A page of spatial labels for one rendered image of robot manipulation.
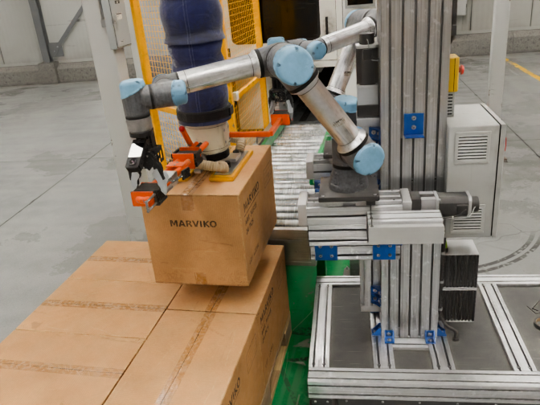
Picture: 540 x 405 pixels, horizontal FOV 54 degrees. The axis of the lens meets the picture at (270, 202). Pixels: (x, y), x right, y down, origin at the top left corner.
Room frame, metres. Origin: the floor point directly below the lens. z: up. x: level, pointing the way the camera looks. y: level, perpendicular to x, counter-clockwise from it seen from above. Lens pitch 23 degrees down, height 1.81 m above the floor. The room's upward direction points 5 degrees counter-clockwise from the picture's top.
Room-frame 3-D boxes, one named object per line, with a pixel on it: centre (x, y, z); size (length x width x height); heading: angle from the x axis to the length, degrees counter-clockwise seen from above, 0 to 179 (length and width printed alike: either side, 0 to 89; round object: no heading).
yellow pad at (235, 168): (2.15, 0.14, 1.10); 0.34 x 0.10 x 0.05; 166
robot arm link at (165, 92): (1.64, 0.28, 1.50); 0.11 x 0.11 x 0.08; 14
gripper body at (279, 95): (2.37, -0.08, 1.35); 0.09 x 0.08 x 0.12; 166
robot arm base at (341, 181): (1.91, -0.31, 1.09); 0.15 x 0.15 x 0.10
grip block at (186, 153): (1.93, 0.30, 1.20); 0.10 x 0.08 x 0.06; 76
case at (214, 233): (2.17, 0.24, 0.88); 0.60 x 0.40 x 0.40; 166
